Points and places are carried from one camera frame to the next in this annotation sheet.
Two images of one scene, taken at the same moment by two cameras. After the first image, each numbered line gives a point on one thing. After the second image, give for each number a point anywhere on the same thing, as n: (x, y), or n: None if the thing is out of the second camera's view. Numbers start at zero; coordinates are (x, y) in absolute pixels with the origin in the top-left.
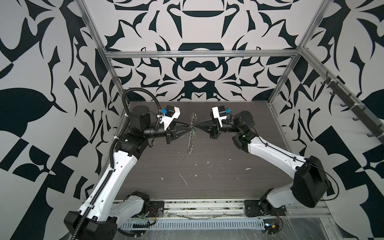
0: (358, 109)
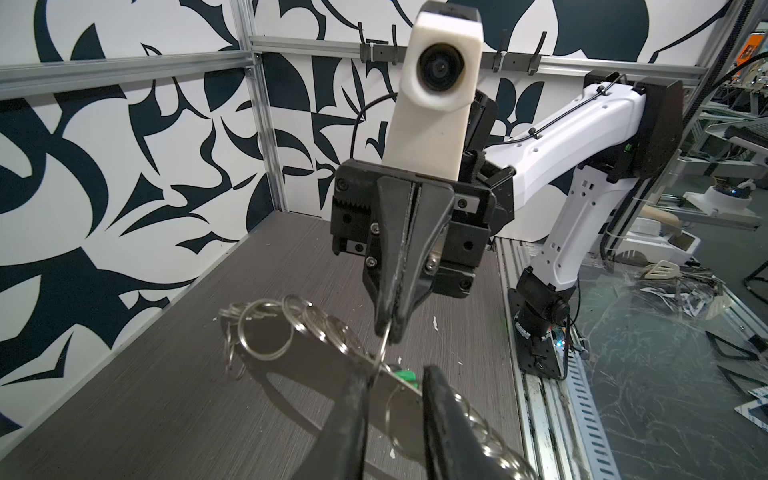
0: (380, 51)
